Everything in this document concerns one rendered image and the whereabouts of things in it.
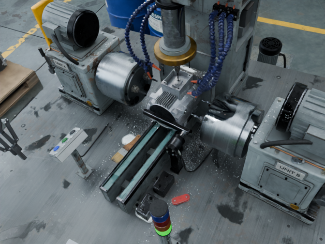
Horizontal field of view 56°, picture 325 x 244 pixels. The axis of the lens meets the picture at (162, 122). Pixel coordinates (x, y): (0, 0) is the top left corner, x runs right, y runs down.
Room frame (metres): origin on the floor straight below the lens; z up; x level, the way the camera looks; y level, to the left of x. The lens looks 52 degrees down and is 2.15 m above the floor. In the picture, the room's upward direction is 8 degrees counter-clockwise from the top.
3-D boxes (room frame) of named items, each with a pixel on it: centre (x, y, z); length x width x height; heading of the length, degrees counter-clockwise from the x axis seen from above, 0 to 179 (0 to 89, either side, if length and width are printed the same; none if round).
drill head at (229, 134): (0.78, -0.32, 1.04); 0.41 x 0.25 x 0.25; 50
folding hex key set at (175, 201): (0.58, -0.03, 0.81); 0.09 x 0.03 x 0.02; 101
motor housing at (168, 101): (0.99, -0.07, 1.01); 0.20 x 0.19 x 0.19; 140
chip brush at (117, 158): (0.91, 0.20, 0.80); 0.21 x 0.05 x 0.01; 134
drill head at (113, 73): (1.22, 0.20, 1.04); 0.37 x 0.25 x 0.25; 50
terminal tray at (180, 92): (1.02, -0.09, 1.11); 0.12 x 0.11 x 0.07; 140
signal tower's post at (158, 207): (0.39, 0.05, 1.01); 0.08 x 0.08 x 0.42; 50
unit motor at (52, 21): (1.38, 0.44, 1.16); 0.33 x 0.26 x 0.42; 50
